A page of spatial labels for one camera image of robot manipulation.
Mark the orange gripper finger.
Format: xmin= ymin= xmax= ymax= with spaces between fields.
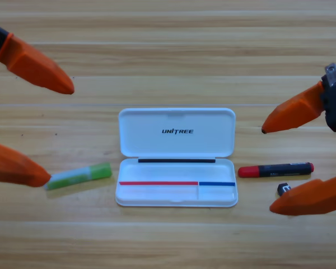
xmin=269 ymin=171 xmax=336 ymax=217
xmin=0 ymin=140 xmax=52 ymax=188

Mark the black eraser with white print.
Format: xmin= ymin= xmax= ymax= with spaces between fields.
xmin=276 ymin=183 xmax=293 ymax=197

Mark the red black whiteboard marker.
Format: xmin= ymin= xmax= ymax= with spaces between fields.
xmin=237 ymin=162 xmax=315 ymax=179

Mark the green and white glue stick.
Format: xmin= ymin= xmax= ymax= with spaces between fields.
xmin=44 ymin=163 xmax=113 ymax=191

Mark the white Unitree pencil case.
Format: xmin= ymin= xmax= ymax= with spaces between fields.
xmin=115 ymin=108 xmax=239 ymax=208

